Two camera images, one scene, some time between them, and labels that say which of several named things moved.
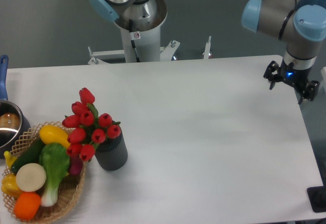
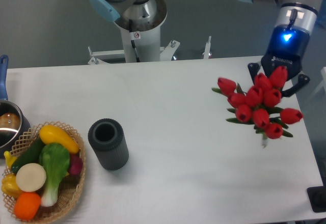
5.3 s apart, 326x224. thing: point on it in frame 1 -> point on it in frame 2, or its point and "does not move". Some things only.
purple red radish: x=75 y=166 does not move
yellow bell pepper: x=9 y=186 does not move
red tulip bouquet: x=89 y=128 -> x=255 y=104
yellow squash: x=49 y=134 does not move
